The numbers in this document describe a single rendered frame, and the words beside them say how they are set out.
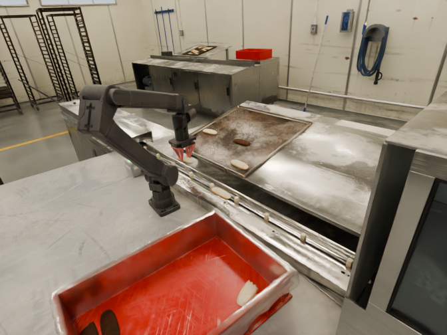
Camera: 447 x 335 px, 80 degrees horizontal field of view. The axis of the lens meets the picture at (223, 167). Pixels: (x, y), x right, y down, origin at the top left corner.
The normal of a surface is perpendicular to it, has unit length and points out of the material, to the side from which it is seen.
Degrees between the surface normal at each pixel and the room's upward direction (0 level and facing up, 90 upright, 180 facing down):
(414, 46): 90
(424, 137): 0
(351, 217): 10
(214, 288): 0
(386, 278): 90
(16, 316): 0
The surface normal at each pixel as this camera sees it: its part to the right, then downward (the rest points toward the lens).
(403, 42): -0.73, 0.36
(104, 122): 0.94, 0.12
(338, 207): -0.19, -0.80
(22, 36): 0.68, 0.32
